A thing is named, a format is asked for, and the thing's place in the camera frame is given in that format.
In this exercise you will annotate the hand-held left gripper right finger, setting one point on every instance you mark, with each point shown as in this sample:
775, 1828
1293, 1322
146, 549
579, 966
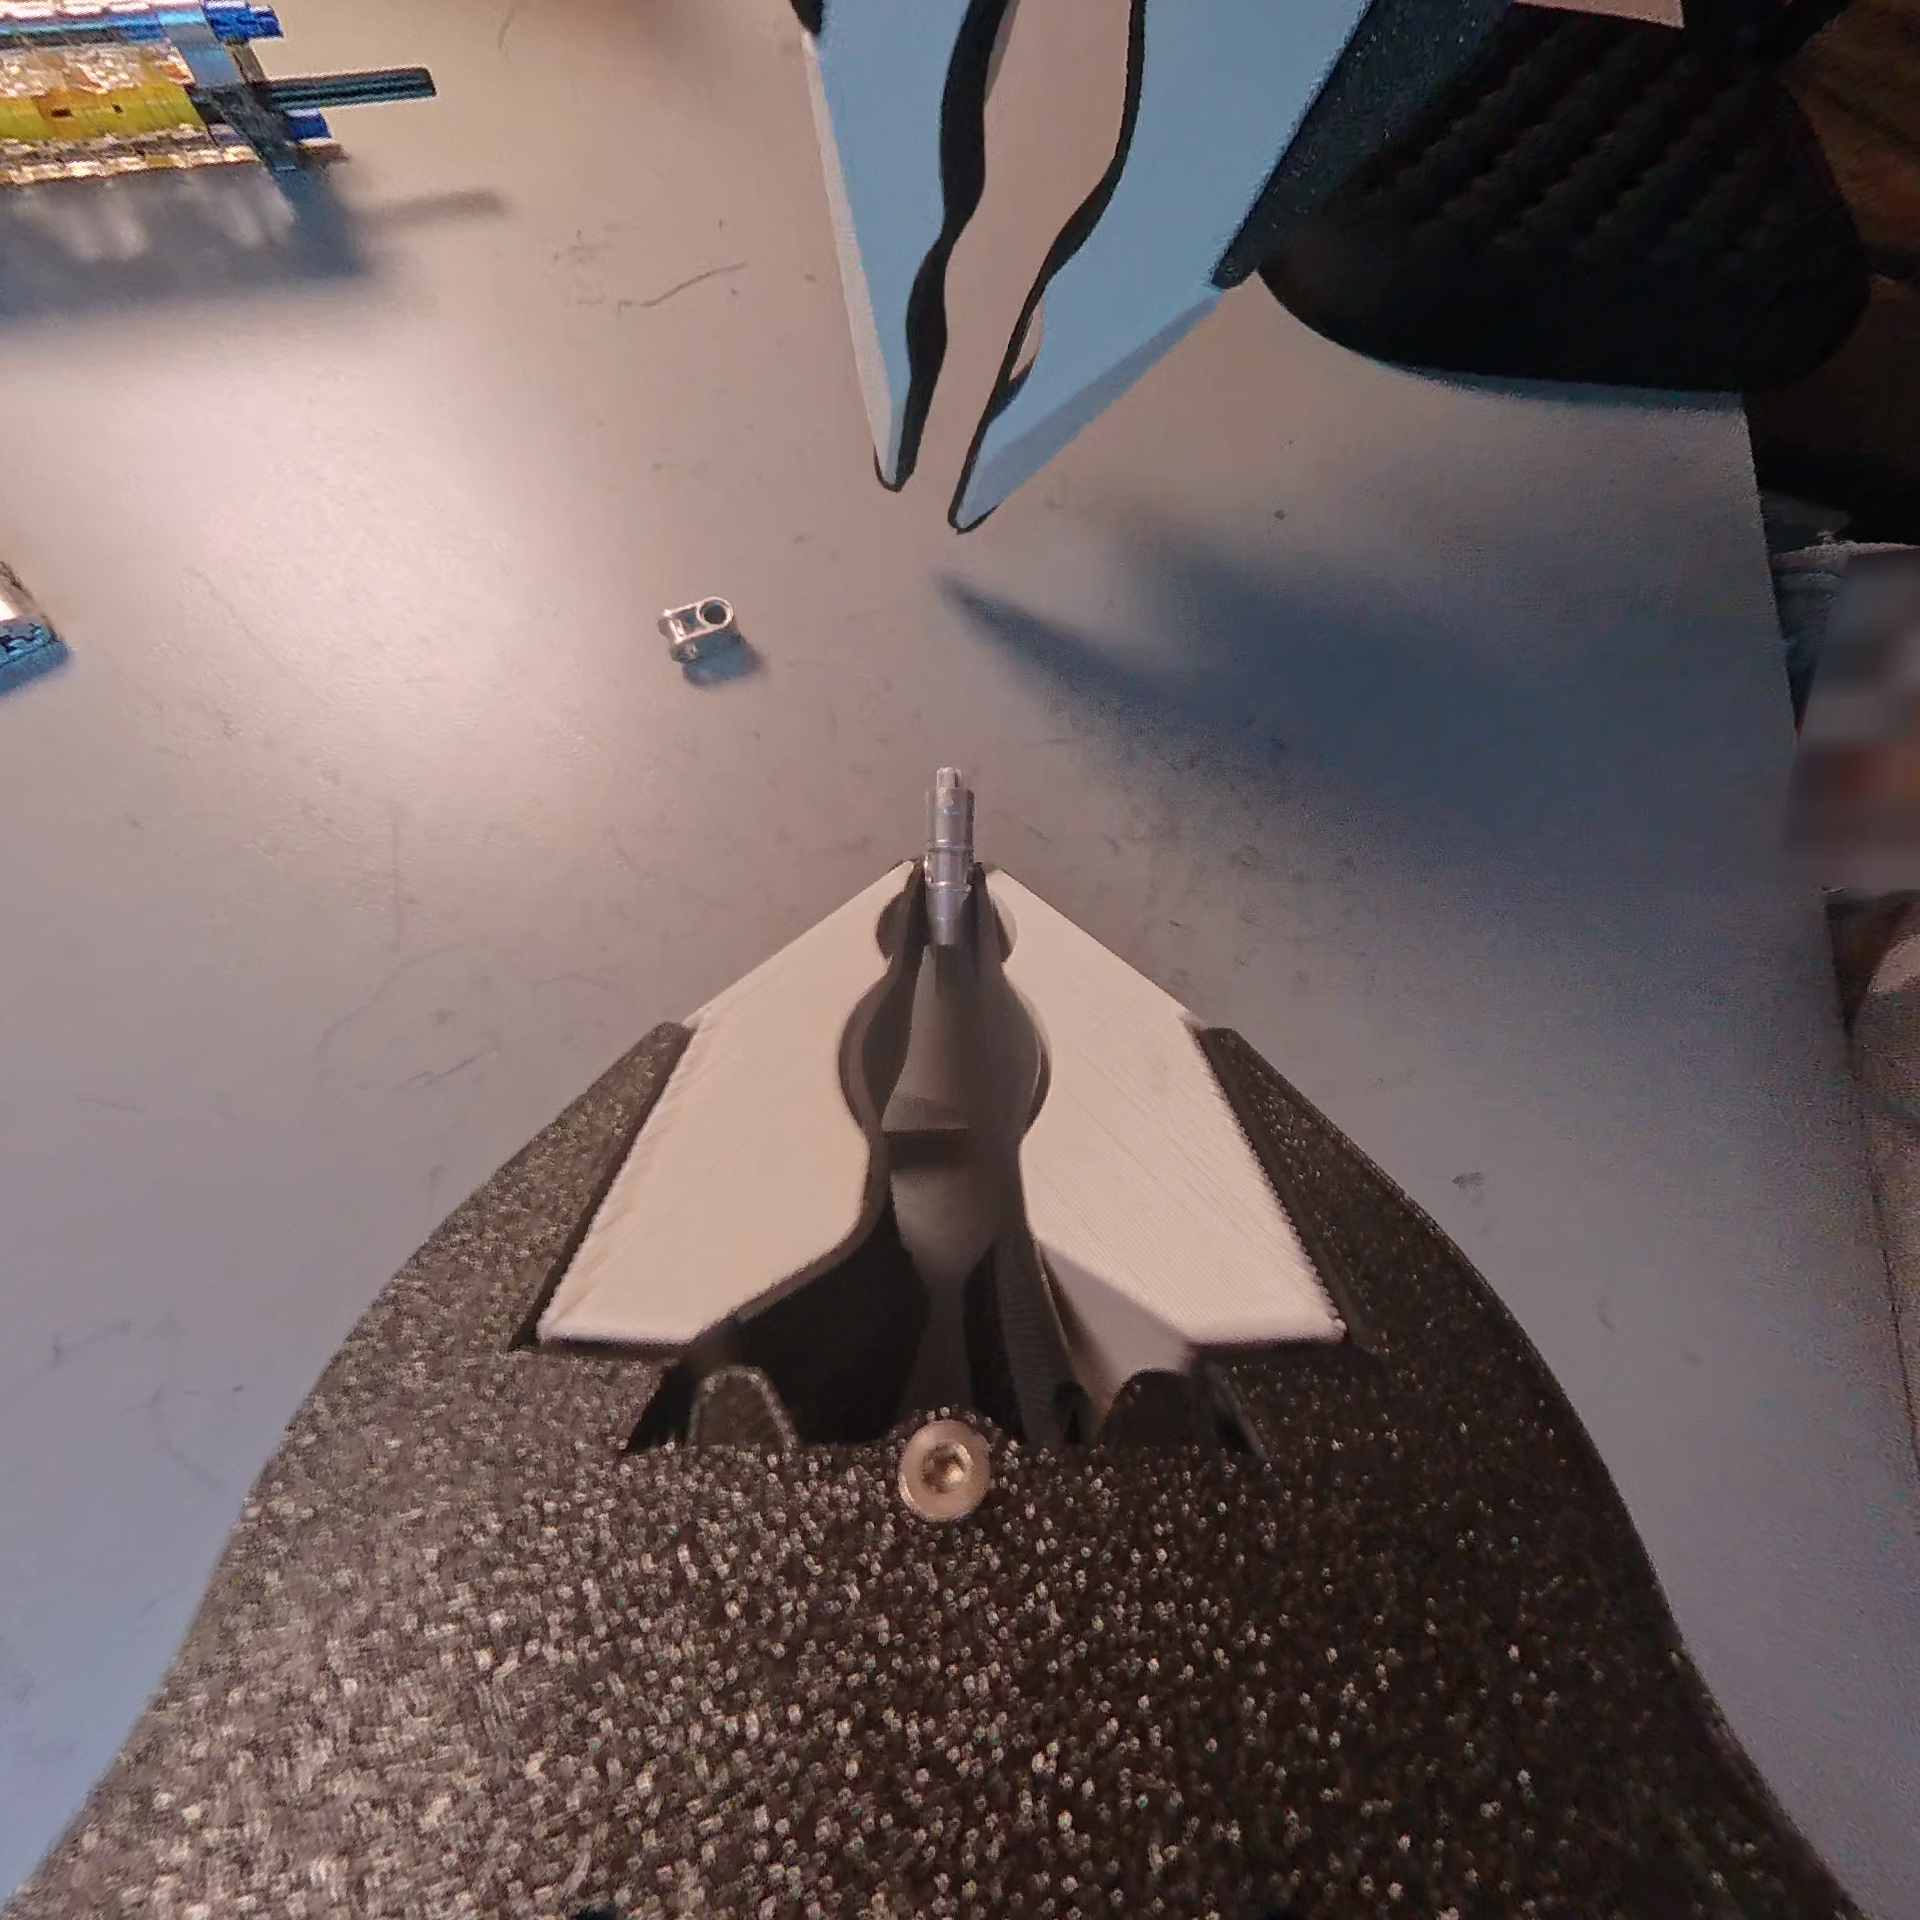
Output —
1156, 1171

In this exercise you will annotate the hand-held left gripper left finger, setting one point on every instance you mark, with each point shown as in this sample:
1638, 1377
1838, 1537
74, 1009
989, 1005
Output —
737, 1171

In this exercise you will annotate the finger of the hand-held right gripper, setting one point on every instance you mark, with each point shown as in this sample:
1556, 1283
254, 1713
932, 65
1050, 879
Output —
1187, 182
873, 182

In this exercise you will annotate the grey axle pin piece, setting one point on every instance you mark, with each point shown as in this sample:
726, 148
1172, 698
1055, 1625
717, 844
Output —
949, 843

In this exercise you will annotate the small grey connector piece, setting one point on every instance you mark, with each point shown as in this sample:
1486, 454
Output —
703, 625

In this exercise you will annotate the small grey beam assembly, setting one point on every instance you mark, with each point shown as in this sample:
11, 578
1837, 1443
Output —
19, 625

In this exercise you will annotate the grey desk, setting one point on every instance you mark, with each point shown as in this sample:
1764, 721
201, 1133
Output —
1442, 843

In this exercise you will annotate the clear yellow gear assembly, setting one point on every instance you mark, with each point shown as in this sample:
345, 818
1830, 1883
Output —
181, 93

